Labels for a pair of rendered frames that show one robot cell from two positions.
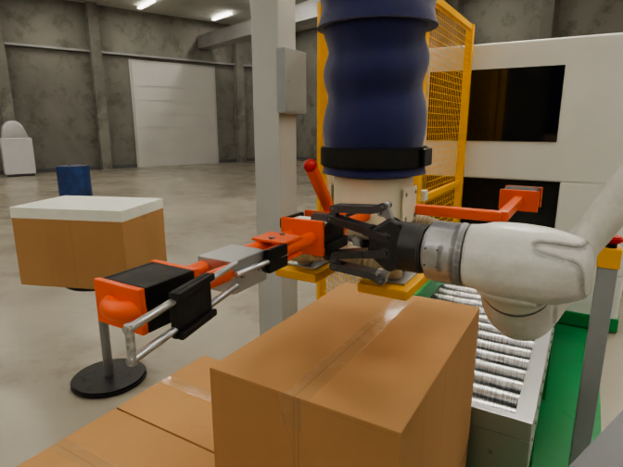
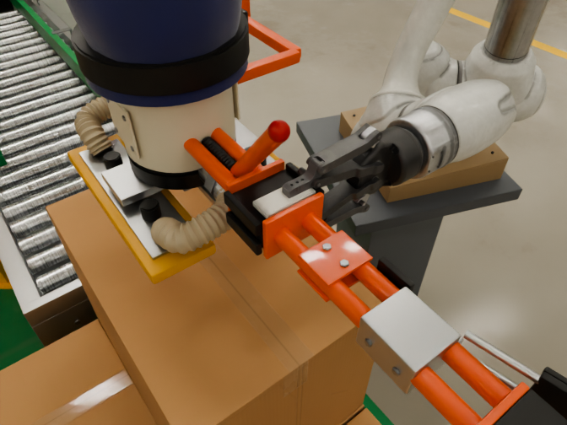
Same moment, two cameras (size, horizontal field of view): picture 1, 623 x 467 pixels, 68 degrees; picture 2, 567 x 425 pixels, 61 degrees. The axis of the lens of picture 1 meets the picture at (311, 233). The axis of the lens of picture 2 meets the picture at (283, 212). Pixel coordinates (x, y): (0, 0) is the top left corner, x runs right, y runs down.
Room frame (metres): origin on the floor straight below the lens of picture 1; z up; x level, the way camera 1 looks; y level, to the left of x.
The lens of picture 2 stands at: (0.62, 0.38, 1.62)
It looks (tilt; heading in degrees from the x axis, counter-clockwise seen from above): 44 degrees down; 292
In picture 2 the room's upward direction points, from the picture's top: straight up
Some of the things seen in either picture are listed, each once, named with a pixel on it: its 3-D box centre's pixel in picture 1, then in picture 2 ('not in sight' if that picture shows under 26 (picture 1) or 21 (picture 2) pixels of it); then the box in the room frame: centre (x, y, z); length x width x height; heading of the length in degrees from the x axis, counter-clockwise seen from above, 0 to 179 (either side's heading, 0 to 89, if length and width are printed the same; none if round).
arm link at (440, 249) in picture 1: (446, 251); (417, 144); (0.66, -0.20, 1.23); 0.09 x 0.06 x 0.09; 149
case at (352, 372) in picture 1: (362, 410); (212, 309); (1.00, -0.12, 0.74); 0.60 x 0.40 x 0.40; 149
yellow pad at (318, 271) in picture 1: (334, 248); (132, 190); (1.05, -0.05, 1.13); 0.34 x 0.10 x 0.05; 149
